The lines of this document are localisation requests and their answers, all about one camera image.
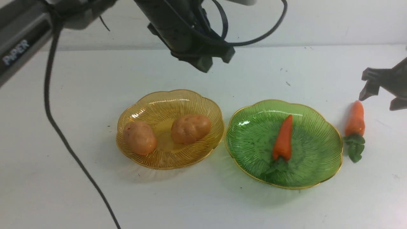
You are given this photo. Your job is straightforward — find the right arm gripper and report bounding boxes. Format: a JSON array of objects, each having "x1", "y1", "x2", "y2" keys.
[{"x1": 359, "y1": 58, "x2": 407, "y2": 111}]

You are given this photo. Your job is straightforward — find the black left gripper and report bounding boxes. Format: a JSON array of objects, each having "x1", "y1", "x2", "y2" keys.
[{"x1": 135, "y1": 0, "x2": 235, "y2": 73}]

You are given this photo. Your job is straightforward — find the brown toy potato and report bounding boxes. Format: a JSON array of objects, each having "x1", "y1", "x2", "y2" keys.
[
  {"x1": 171, "y1": 114, "x2": 212, "y2": 145},
  {"x1": 123, "y1": 121, "x2": 158, "y2": 155}
]

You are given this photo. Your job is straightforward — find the orange toy carrot with leaves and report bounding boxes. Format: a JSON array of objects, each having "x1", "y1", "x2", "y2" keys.
[{"x1": 261, "y1": 114, "x2": 293, "y2": 177}]

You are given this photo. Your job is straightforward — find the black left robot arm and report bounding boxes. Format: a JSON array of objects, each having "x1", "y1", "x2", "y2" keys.
[{"x1": 0, "y1": 0, "x2": 235, "y2": 85}]

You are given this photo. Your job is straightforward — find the amber glass plate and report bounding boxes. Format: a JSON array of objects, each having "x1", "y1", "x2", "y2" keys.
[{"x1": 116, "y1": 89, "x2": 225, "y2": 170}]

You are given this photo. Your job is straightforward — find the green glass plate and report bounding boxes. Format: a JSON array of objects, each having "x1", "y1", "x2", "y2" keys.
[{"x1": 225, "y1": 100, "x2": 343, "y2": 189}]

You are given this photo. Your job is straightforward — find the black camera cable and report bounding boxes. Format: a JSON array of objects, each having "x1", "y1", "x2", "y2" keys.
[{"x1": 44, "y1": 0, "x2": 288, "y2": 229}]

